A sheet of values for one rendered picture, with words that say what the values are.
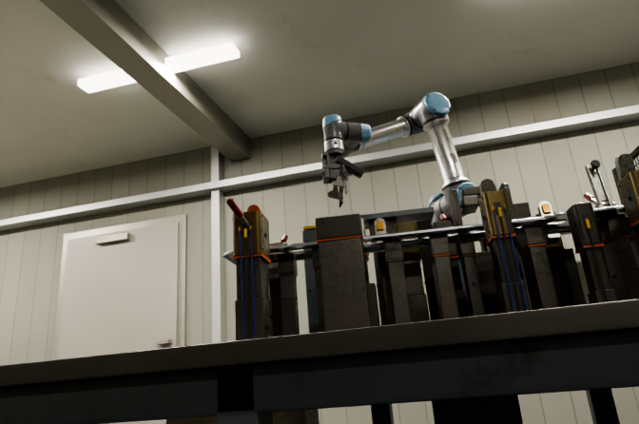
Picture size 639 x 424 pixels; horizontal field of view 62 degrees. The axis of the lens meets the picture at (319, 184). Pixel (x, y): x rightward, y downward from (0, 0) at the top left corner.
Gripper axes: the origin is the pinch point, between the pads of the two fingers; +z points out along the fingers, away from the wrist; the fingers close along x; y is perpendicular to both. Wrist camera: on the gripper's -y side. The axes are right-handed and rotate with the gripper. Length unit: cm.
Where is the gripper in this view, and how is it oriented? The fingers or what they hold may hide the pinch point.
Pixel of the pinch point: (344, 201)
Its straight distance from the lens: 198.3
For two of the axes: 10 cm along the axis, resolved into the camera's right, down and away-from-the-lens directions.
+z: 0.8, 9.3, -3.5
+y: -9.9, 0.3, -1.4
